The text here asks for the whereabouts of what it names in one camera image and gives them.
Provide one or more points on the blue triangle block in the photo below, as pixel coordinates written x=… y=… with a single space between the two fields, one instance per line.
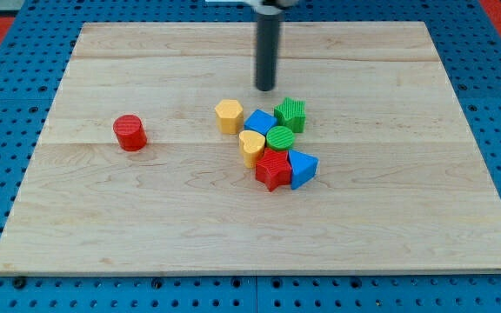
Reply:
x=304 y=167

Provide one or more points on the green star block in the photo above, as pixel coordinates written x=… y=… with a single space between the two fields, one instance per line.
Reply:
x=291 y=113

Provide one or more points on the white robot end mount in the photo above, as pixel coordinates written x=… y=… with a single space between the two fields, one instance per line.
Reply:
x=263 y=7

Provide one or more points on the red cylinder block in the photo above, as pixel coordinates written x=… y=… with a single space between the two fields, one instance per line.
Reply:
x=130 y=132

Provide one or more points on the green cylinder block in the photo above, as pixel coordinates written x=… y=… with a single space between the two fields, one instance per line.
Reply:
x=280 y=138

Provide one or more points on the wooden board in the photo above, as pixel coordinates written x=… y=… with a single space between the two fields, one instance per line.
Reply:
x=401 y=186

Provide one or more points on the yellow heart block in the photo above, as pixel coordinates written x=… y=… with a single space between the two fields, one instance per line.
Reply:
x=251 y=147

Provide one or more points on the red star block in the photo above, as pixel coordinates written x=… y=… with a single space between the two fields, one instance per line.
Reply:
x=273 y=169

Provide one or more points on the yellow hexagon block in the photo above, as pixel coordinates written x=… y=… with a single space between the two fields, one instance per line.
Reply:
x=229 y=116

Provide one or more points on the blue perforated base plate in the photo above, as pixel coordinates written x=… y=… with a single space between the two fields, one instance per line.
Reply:
x=34 y=54

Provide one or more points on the blue cube block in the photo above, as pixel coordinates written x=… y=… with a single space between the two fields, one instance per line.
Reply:
x=260 y=121

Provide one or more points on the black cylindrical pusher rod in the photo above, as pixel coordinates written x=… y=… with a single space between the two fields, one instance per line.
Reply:
x=267 y=41

